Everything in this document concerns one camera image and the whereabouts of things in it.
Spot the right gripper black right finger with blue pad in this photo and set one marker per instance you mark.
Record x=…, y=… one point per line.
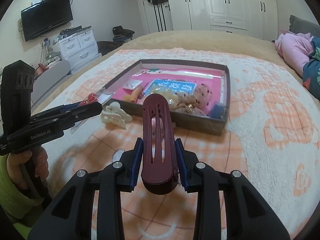
x=248, y=215

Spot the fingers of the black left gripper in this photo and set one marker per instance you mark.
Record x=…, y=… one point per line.
x=68, y=115

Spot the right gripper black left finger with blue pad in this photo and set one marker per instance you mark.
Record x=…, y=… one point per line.
x=69, y=215

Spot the red ball earrings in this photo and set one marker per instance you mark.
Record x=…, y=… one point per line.
x=102, y=98

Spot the small clear earring packet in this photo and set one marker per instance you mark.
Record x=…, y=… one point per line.
x=132, y=84

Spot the maroon curved hair clip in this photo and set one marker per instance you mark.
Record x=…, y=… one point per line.
x=160, y=168

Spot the pearl hair accessory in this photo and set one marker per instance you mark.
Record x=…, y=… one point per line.
x=172, y=99

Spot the clear blue pin box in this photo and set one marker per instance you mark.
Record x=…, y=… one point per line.
x=218, y=111

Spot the green sleeve forearm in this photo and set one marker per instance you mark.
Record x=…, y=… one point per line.
x=17, y=200

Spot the person's left hand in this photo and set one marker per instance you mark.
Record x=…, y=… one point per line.
x=15, y=160

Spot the cream claw hair clip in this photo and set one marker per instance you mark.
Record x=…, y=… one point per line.
x=114, y=114

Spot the white drawer cabinet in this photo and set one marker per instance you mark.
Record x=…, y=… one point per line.
x=79, y=49

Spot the orange comb hair clip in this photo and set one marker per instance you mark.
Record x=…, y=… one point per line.
x=133, y=97

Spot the orange white plush blanket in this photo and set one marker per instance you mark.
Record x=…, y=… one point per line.
x=271, y=136

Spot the dark clothes pile on chair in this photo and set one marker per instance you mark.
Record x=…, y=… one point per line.
x=121, y=35

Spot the pink dotted mesh bow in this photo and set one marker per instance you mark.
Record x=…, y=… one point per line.
x=194, y=103

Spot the brown cardboard tray box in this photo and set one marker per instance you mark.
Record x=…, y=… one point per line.
x=203, y=124

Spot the white door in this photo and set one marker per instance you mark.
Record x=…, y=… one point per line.
x=155, y=18

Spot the pink quilt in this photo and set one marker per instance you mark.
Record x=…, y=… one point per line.
x=295, y=50

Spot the grey headboard cushion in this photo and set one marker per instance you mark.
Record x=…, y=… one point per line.
x=298, y=25

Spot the white wardrobe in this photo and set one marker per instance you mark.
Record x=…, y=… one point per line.
x=254, y=18

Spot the black wall television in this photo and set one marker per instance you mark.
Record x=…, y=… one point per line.
x=45, y=16

